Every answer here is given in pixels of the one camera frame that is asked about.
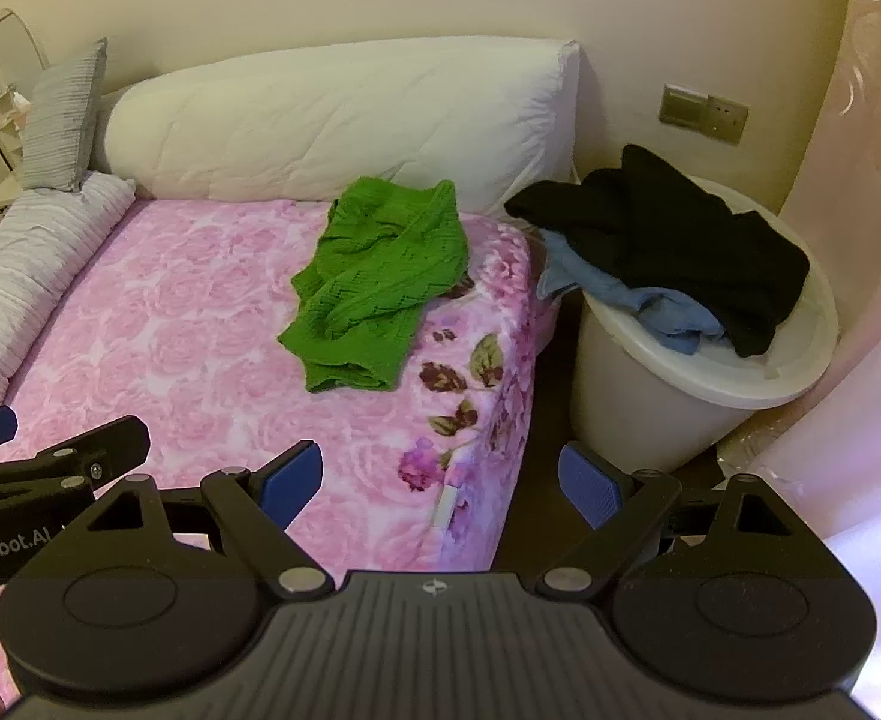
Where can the white round laundry bin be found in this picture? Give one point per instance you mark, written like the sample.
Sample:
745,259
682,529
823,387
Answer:
635,390

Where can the white vanity table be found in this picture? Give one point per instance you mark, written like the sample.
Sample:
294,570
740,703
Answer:
2,199

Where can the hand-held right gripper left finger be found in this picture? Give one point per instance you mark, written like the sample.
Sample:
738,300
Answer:
290,484

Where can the pale lilac ribbed quilt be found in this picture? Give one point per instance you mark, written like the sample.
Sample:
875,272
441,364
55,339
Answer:
20,262

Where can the pink curtain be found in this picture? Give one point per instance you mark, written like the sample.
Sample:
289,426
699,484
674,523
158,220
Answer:
867,240

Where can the blue garment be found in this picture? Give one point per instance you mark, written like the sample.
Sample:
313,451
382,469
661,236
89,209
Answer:
665,315

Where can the pink floral bed blanket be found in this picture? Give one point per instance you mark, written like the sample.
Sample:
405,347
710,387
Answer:
185,330

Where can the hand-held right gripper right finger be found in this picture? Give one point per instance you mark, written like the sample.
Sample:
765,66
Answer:
588,486

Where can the oval mirror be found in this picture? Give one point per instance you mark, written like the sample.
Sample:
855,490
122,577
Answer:
17,45

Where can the grey striped pillow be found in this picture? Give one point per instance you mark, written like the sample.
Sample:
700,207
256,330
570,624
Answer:
62,120

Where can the black garment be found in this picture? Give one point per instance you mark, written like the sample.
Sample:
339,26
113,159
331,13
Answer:
672,240

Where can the large white pillow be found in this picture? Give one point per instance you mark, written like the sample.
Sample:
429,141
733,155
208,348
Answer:
335,120

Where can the green knitted sweater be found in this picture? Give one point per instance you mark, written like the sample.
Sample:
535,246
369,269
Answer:
380,270

